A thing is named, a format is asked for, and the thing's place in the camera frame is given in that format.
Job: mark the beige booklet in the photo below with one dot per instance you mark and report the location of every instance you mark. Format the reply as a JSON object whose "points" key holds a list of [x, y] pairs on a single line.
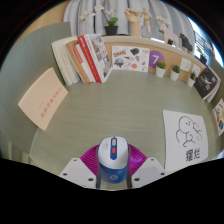
{"points": [[42, 98]]}

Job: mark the purple round number sign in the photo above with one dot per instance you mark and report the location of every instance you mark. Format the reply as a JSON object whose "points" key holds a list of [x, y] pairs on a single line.
{"points": [[155, 58]]}

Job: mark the white wall socket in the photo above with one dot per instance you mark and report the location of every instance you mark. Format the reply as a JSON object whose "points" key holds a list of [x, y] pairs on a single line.
{"points": [[196, 70], [185, 64]]}

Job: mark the white orchid in black pot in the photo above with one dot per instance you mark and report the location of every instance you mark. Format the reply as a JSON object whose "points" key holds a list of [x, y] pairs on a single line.
{"points": [[111, 30], [202, 60]]}

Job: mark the dark-framed window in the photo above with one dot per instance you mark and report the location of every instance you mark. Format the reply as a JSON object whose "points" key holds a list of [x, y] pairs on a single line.
{"points": [[205, 38]]}

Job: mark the black-cover book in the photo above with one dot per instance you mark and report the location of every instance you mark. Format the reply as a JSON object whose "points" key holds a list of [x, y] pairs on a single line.
{"points": [[205, 83]]}

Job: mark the green desk divider panel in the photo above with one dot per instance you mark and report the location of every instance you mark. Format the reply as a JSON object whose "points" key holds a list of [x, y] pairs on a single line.
{"points": [[25, 58]]}

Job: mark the brown-cover book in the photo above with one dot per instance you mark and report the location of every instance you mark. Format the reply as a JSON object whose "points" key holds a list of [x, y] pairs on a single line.
{"points": [[76, 61]]}

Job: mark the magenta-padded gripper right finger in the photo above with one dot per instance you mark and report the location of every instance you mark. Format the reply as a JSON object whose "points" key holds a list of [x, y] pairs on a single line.
{"points": [[146, 171]]}

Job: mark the red-spined white book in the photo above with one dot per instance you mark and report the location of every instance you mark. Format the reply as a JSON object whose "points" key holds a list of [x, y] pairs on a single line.
{"points": [[88, 58]]}

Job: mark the colourful sticker sheet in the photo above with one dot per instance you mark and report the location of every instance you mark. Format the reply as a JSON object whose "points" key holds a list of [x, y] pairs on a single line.
{"points": [[220, 116]]}

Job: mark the wooden artist mannequin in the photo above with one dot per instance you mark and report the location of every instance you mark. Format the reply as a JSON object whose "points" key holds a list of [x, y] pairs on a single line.
{"points": [[146, 20]]}

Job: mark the blue and white computer mouse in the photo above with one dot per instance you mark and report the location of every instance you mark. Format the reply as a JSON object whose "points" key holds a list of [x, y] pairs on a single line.
{"points": [[112, 160]]}

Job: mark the thick white book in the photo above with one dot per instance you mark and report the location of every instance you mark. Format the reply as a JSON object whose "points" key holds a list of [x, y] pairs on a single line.
{"points": [[61, 61]]}

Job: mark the pink horse figure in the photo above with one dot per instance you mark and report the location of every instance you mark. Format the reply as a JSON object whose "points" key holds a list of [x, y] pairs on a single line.
{"points": [[169, 36]]}

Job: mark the white doodle-print mouse pad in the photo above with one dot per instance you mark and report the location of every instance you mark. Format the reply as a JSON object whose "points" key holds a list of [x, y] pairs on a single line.
{"points": [[185, 140]]}

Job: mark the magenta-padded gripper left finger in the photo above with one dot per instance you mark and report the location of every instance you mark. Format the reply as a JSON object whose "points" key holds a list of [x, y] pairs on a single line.
{"points": [[78, 171]]}

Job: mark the white card with stickers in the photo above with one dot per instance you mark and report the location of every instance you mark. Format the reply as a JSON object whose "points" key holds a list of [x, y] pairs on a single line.
{"points": [[130, 58]]}

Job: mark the wooden hand model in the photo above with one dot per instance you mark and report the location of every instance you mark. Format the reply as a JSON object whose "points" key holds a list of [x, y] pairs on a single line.
{"points": [[134, 25]]}

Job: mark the small plant in white pot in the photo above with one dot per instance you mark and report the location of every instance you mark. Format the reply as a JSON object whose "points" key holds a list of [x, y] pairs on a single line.
{"points": [[174, 75], [160, 71], [191, 81]]}

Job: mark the white books stack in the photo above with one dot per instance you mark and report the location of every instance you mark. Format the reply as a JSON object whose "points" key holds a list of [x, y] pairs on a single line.
{"points": [[216, 91]]}

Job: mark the black horse figure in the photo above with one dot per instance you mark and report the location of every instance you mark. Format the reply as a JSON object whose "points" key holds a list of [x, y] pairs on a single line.
{"points": [[186, 41]]}

